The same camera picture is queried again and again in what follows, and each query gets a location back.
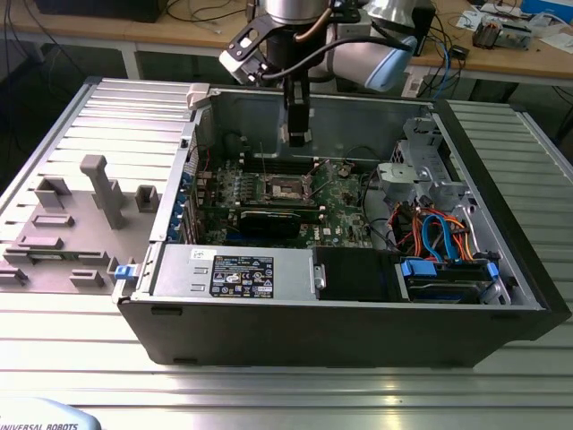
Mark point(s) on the small electronic module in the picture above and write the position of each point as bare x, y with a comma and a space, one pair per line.
485, 36

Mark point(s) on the black flat device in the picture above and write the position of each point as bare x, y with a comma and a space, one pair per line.
89, 11

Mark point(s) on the white paper sheet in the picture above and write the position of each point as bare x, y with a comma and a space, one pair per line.
559, 42

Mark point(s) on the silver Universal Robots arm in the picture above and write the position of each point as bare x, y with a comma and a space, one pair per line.
358, 58

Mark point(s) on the silver metal drive cage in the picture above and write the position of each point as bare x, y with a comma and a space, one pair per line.
403, 174

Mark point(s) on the hard disk in blue carrier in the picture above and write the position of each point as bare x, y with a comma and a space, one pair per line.
418, 269

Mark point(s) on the grey parts rack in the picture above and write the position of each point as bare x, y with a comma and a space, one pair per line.
67, 233

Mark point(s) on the beige case latch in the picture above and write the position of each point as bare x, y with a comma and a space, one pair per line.
197, 96

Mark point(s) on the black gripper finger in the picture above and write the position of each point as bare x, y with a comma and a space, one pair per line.
299, 118

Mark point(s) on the green motherboard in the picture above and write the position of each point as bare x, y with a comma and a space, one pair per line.
340, 201

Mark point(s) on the CPU socket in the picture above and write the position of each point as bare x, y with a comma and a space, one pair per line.
284, 190

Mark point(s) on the black drive bay cover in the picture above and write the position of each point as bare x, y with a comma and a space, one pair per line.
353, 273

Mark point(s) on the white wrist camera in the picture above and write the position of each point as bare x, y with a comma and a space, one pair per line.
237, 62

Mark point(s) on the black graphics card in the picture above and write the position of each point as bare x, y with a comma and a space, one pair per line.
268, 224

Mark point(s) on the small black box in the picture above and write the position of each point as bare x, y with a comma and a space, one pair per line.
459, 52

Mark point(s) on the white printed papers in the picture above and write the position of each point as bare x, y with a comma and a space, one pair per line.
470, 20

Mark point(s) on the blue cardboard box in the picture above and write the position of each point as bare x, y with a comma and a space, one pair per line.
546, 5

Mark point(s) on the black open PC case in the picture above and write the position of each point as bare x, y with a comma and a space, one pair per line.
313, 331

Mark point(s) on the black RAM slot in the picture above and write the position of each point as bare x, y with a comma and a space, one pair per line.
253, 167
277, 208
253, 159

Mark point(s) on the wooden desk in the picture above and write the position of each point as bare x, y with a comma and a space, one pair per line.
179, 36

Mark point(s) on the blue case latch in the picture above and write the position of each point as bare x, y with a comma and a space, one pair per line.
124, 272

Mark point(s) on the blue card retention clip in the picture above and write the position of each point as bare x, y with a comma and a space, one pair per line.
186, 181
177, 210
174, 226
180, 198

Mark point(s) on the grey power supply unit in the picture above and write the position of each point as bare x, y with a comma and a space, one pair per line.
179, 273

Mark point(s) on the coin cell battery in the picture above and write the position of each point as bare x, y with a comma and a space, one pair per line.
345, 169

